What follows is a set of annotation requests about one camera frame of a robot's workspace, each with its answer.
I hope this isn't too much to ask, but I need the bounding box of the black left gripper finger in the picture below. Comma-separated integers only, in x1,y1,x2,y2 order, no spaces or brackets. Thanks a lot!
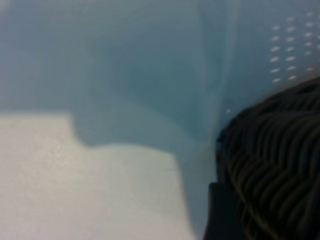
203,181,247,240

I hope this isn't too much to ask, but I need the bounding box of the dark brown woven basket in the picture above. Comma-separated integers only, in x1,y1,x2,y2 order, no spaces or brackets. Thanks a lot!
216,77,320,240

